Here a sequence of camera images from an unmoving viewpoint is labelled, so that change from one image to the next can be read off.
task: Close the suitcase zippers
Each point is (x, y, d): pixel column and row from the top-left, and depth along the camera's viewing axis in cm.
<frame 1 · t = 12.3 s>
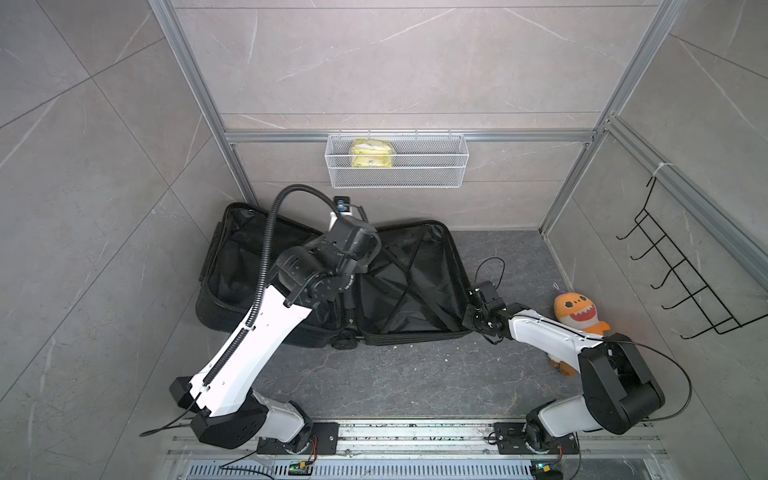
left hand: (350, 241, 64), fingers closed
right hand: (468, 318, 92), fingers closed
black hard-shell suitcase: (417, 287, 106), on the table
orange shark plush toy: (579, 311, 90), point 9 cm above the table

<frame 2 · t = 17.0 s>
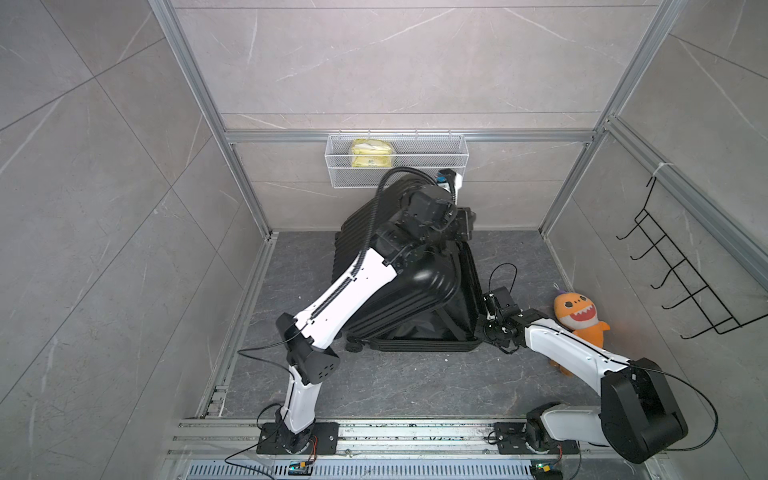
left hand: (475, 211, 65), fingers closed
right hand: (478, 330, 89), fingers open
black hard-shell suitcase: (435, 307, 66), point 30 cm above the table
the other named things where they were.

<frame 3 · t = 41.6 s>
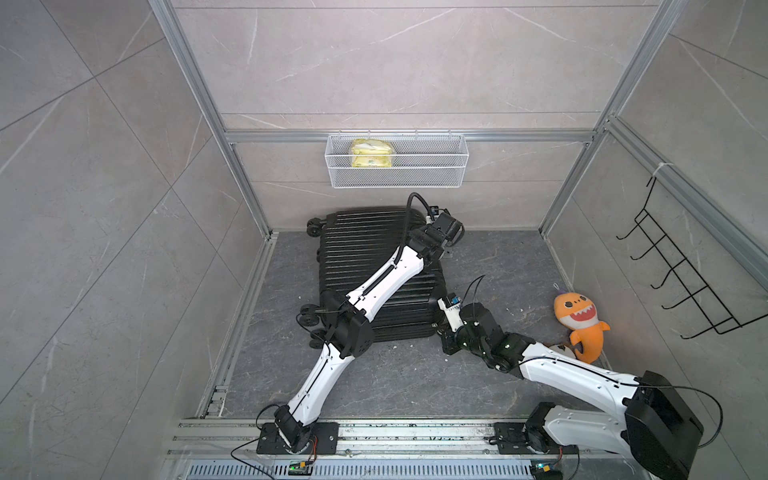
left hand: (442, 240, 89), fingers open
right hand: (437, 328, 83), fingers closed
black hard-shell suitcase: (413, 314, 76), point 20 cm above the table
the other named things where they were.

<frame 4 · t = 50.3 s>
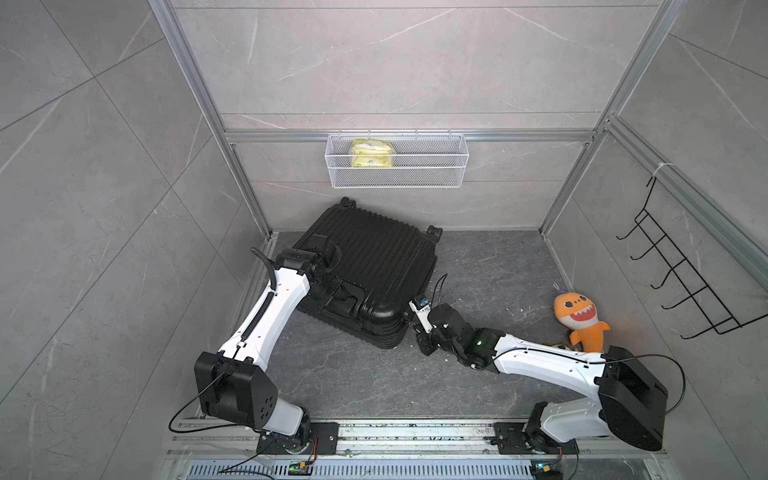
left hand: (335, 292, 81), fingers open
right hand: (418, 326, 83), fingers closed
black hard-shell suitcase: (387, 259, 85), point 22 cm above the table
the other named things where they were.

